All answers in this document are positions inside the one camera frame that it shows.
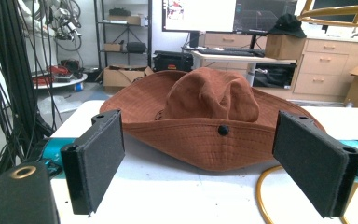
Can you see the open wide cardboard box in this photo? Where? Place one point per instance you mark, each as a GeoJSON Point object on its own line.
{"type": "Point", "coordinates": [118, 77]}

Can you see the black metal shelf rack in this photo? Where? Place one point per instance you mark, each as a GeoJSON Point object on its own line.
{"type": "Point", "coordinates": [149, 31]}

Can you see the black cap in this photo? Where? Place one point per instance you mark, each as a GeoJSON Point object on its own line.
{"type": "Point", "coordinates": [287, 26]}

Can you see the flat cardboard box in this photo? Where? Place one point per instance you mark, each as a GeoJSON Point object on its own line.
{"type": "Point", "coordinates": [127, 19]}

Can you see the black bin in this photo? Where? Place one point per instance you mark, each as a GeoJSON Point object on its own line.
{"type": "Point", "coordinates": [273, 76]}

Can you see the black bag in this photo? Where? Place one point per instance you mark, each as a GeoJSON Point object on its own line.
{"type": "Point", "coordinates": [136, 47]}

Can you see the blue tape roll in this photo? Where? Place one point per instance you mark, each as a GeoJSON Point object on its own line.
{"type": "Point", "coordinates": [78, 86]}

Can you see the white desk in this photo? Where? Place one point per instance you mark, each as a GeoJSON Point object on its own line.
{"type": "Point", "coordinates": [230, 58]}

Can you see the gold metal hoop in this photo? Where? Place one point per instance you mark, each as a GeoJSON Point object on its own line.
{"type": "Point", "coordinates": [258, 193]}

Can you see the black keyboard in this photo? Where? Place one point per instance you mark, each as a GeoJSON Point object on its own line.
{"type": "Point", "coordinates": [230, 52]}

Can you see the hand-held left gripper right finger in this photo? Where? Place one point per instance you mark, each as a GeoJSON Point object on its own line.
{"type": "Point", "coordinates": [307, 161]}

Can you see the wooden drawer cabinet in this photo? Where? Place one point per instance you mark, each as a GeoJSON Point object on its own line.
{"type": "Point", "coordinates": [326, 65]}

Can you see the computer monitor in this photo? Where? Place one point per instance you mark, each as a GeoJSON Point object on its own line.
{"type": "Point", "coordinates": [199, 14]}

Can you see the round white platform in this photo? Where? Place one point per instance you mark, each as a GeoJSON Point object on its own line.
{"type": "Point", "coordinates": [59, 82]}

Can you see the brown brimmed hat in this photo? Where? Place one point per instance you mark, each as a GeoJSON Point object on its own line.
{"type": "Point", "coordinates": [205, 143]}

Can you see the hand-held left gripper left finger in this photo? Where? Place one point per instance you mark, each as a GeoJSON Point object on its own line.
{"type": "Point", "coordinates": [101, 158]}

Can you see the small cardboard box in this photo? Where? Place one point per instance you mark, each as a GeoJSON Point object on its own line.
{"type": "Point", "coordinates": [284, 46]}

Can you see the black hard case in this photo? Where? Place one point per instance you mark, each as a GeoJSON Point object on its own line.
{"type": "Point", "coordinates": [172, 61]}

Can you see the gold metal rack frame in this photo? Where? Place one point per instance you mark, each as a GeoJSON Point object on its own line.
{"type": "Point", "coordinates": [332, 11]}

